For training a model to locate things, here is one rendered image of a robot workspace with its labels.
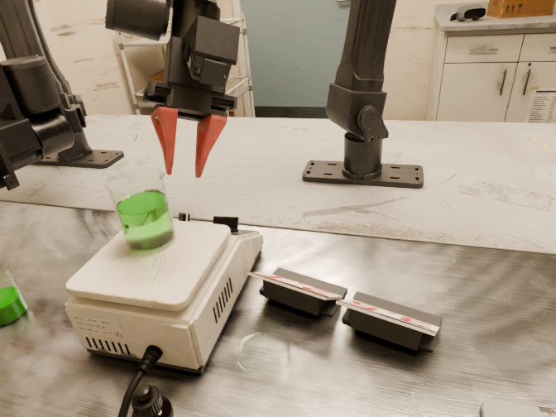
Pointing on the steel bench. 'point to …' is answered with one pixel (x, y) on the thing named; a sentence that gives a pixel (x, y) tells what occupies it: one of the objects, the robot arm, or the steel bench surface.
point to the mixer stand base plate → (513, 409)
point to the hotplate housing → (198, 352)
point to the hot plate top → (152, 269)
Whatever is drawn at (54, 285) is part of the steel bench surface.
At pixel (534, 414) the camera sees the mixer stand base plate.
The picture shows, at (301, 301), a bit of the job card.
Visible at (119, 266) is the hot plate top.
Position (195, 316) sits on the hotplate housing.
